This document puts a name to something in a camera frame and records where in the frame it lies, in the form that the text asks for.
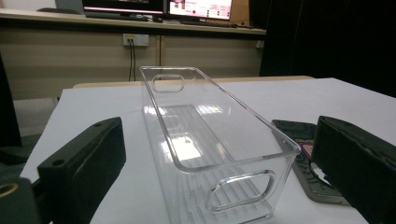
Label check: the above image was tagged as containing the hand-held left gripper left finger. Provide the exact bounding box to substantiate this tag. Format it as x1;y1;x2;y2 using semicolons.
36;117;127;224

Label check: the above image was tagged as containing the dark-screen computer monitor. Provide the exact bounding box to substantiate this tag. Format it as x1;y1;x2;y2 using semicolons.
81;0;164;15

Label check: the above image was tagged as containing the black curtain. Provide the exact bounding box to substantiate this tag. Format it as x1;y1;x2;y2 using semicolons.
259;0;396;98

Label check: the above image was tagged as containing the bright-screen computer monitor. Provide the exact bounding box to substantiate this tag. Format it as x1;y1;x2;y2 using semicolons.
167;0;233;21

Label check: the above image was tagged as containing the long beige desk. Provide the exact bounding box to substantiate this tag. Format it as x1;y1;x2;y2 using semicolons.
0;7;267;36

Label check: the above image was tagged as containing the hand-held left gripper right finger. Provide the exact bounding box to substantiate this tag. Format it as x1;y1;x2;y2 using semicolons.
310;115;396;224

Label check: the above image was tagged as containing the clear plastic storage bin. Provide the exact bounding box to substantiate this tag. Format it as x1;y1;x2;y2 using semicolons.
139;65;303;224

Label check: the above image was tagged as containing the white wall socket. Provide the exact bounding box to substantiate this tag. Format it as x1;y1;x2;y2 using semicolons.
122;33;150;48

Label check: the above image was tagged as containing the brown cardboard box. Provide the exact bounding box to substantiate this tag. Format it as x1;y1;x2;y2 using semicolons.
229;0;250;26

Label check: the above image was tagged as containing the black power cable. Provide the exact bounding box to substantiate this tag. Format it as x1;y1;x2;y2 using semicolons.
128;39;134;82
132;40;137;82

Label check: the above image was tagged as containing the wooden table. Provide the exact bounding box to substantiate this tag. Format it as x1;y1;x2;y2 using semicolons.
72;75;314;90

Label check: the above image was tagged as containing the black keyboard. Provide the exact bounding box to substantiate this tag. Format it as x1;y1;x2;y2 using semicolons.
85;11;149;22
179;20;238;29

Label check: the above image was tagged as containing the white table sheet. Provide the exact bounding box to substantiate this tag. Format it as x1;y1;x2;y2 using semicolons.
20;77;396;224

